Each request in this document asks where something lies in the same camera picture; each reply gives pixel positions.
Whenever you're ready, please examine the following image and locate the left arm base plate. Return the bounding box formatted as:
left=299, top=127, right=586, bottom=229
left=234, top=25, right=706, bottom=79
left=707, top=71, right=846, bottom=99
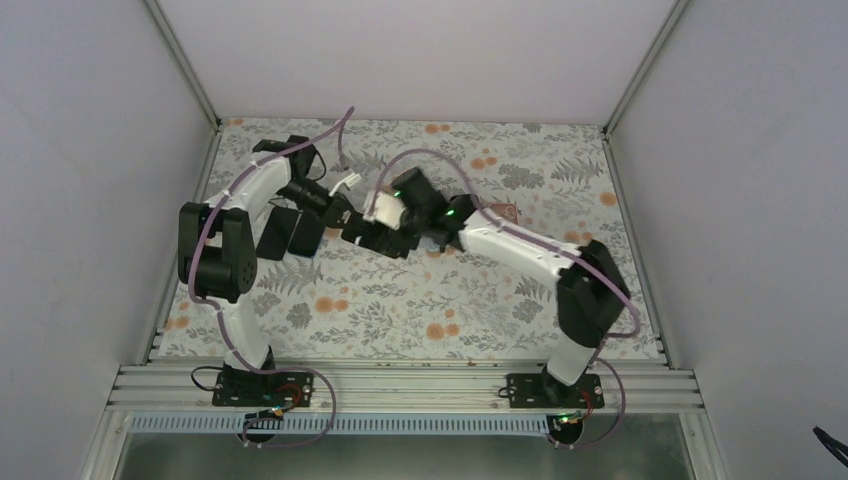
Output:
left=211, top=366, right=314, bottom=409

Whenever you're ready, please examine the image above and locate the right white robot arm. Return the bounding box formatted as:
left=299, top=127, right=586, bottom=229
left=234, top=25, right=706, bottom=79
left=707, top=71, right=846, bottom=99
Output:
left=365, top=168, right=630, bottom=407

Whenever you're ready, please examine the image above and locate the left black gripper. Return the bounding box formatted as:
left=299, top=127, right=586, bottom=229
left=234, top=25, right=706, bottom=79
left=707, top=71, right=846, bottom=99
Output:
left=278, top=177, right=365, bottom=229

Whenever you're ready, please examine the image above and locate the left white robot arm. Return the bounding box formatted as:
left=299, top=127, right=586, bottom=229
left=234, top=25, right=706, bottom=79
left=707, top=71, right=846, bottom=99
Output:
left=177, top=135, right=350, bottom=405

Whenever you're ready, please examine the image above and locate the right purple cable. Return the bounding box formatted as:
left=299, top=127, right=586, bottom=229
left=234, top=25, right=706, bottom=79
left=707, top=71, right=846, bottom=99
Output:
left=365, top=148, right=643, bottom=450

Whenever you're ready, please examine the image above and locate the aluminium mounting rail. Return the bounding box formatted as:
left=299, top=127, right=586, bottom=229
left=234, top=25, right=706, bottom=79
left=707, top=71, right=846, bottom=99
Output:
left=107, top=362, right=704, bottom=437

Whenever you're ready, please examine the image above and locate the purple cable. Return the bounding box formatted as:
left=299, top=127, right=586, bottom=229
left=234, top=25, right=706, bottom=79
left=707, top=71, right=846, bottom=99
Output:
left=365, top=148, right=643, bottom=450
left=187, top=106, right=356, bottom=450

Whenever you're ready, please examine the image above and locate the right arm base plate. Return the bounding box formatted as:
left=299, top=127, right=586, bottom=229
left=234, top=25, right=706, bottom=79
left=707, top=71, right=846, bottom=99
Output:
left=497, top=370, right=605, bottom=409

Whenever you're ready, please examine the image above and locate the black phone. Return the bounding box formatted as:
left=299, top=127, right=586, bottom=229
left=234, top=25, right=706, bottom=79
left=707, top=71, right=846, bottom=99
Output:
left=287, top=211, right=326, bottom=258

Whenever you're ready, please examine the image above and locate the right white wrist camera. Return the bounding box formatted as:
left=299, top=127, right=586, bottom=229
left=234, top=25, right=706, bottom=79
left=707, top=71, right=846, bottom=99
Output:
left=363, top=191, right=406, bottom=230

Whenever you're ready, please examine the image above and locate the pink phone case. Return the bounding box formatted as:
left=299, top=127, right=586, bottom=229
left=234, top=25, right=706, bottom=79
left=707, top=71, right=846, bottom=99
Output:
left=490, top=203, right=519, bottom=224

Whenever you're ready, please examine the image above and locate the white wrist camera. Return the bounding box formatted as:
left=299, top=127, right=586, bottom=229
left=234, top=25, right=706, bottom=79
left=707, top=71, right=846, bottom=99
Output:
left=330, top=173, right=361, bottom=196
left=363, top=191, right=406, bottom=230

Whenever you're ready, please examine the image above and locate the black object at edge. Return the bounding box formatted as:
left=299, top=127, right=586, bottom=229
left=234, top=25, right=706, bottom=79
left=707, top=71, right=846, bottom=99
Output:
left=812, top=426, right=848, bottom=467

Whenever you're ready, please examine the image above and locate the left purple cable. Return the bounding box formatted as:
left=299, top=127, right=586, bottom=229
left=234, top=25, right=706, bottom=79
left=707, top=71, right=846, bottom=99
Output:
left=187, top=106, right=356, bottom=450

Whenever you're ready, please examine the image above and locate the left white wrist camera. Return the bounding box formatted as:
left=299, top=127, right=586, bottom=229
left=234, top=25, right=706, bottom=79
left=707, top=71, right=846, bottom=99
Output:
left=330, top=173, right=361, bottom=196

